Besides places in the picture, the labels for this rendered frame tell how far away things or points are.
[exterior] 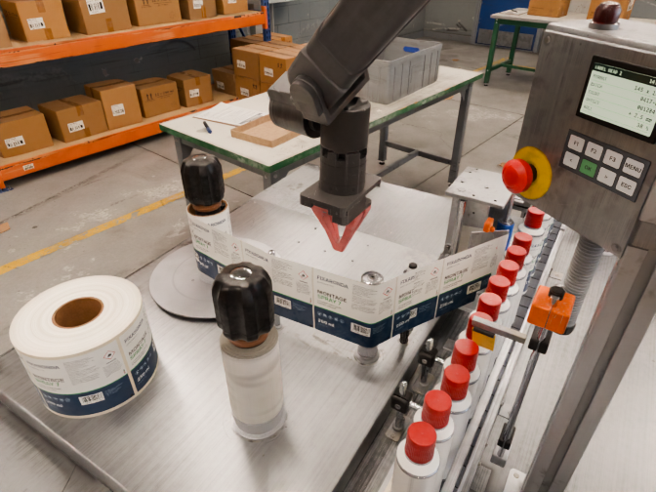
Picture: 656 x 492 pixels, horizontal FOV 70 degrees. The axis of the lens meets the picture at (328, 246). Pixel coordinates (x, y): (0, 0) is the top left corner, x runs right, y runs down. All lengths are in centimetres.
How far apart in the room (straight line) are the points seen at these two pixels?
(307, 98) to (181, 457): 57
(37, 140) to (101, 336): 345
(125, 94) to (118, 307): 361
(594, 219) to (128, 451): 72
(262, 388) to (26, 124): 362
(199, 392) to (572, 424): 58
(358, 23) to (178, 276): 83
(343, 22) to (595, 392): 48
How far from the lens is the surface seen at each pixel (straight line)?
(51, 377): 86
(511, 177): 56
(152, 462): 83
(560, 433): 69
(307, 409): 84
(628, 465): 97
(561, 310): 60
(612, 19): 54
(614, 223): 52
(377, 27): 42
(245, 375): 70
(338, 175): 56
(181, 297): 107
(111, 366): 85
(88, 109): 429
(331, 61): 46
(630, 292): 56
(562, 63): 54
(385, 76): 254
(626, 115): 50
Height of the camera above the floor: 155
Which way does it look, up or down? 34 degrees down
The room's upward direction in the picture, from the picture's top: straight up
